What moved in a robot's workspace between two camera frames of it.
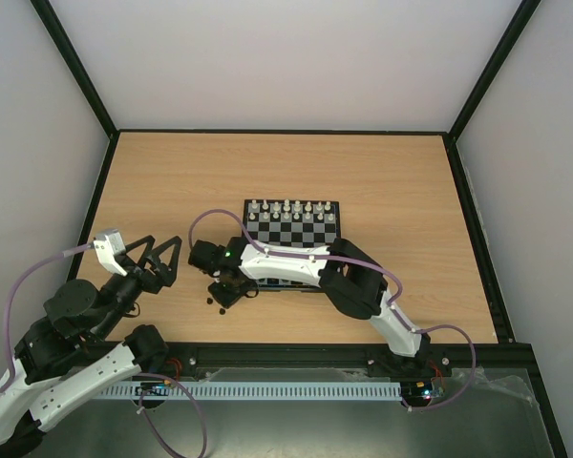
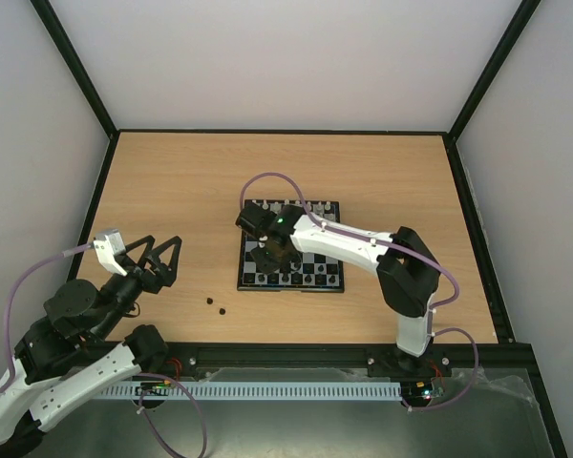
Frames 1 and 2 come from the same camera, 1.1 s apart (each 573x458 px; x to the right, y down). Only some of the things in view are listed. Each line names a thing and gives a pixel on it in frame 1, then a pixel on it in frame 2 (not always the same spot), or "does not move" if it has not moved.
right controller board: x=420 y=390 does not move
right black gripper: x=230 y=293 to x=265 y=258
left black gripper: x=166 y=275 does not move
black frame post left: x=56 y=32 does not move
